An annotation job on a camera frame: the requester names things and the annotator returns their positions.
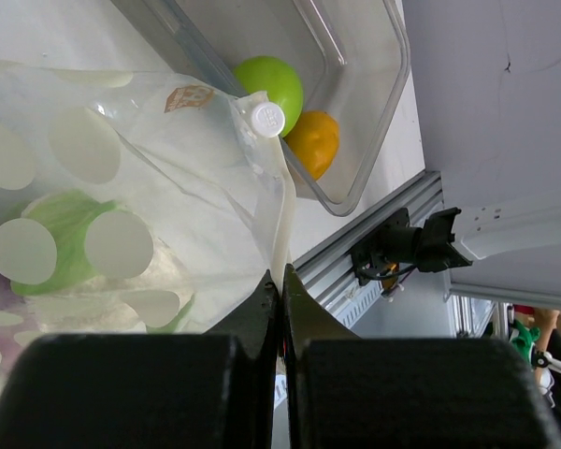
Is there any aluminium mounting rail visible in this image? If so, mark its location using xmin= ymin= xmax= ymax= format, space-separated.
xmin=295 ymin=172 xmax=442 ymax=328

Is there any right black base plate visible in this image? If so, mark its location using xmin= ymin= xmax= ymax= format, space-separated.
xmin=349 ymin=208 xmax=415 ymax=289

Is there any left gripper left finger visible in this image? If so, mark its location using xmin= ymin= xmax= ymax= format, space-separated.
xmin=0 ymin=275 xmax=279 ymax=448

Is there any purple toy eggplant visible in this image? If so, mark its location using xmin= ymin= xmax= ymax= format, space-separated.
xmin=0 ymin=275 xmax=36 ymax=361

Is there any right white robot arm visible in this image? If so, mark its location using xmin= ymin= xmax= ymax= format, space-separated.
xmin=413 ymin=190 xmax=561 ymax=272

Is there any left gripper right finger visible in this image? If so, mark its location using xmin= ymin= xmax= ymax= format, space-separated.
xmin=282 ymin=266 xmax=561 ymax=448

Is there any clear dotted zip top bag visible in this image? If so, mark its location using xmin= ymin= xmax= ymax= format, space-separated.
xmin=0 ymin=60 xmax=295 ymax=393

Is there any green toy apple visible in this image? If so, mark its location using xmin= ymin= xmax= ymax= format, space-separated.
xmin=232 ymin=55 xmax=304 ymax=138

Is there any clear grey plastic bin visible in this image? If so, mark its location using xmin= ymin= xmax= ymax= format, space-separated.
xmin=116 ymin=1 xmax=410 ymax=216

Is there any orange toy fruit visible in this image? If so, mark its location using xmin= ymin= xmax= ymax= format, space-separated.
xmin=285 ymin=110 xmax=340 ymax=181

